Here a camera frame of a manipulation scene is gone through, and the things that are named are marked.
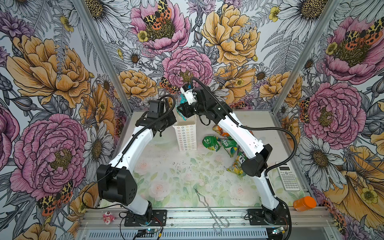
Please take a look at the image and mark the metal wire tongs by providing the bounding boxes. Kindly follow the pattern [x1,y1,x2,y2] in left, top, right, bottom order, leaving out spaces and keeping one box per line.
[195,189,230,235]

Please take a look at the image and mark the teal snack packet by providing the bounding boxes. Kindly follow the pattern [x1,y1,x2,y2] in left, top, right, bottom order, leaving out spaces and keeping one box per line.
[177,94,188,121]

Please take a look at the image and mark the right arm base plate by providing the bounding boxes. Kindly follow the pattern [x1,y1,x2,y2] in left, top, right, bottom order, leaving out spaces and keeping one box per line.
[245,209,289,226]

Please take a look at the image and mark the round green snack packet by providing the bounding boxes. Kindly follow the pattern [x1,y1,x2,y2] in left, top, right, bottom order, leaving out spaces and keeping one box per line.
[202,135,221,152]

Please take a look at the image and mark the white calculator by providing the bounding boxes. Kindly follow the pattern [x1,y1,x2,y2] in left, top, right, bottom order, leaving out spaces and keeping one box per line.
[278,164,300,192]

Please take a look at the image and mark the orange plastic bottle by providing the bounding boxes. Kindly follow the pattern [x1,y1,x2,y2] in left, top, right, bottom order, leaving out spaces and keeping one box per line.
[293,196,317,212]

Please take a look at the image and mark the aluminium front rail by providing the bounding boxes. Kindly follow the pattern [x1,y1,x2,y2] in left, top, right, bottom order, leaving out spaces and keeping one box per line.
[79,207,335,230]

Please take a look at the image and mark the right black corrugated cable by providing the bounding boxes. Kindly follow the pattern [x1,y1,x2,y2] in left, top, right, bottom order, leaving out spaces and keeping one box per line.
[190,77,298,178]

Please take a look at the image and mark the orange snack packet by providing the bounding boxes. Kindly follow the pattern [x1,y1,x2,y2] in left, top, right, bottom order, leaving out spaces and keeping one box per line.
[212,125,230,138]

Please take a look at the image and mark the white printed paper bag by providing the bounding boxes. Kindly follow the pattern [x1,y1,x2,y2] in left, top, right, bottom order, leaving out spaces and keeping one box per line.
[173,114,197,152]

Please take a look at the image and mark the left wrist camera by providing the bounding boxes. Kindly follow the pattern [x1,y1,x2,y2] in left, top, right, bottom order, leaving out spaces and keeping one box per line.
[147,100,165,119]

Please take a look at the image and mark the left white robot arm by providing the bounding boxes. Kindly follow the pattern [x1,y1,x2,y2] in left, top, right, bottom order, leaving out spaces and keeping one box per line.
[97,110,177,221]

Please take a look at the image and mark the yellow green snack bag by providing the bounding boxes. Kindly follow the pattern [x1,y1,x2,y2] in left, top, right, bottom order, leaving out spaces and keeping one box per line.
[227,152,247,177]

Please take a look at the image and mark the pink white small toy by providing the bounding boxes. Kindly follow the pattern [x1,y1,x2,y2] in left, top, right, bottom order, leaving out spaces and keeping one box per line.
[103,211,116,225]

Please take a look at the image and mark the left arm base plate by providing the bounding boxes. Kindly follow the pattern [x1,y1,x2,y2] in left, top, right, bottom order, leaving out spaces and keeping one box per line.
[123,209,168,227]

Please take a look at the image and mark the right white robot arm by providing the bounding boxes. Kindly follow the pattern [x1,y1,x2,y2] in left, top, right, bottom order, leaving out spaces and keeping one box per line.
[178,84,284,224]

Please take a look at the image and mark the small green snack packet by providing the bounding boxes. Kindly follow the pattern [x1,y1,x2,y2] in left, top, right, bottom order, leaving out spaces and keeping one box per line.
[221,139,238,158]

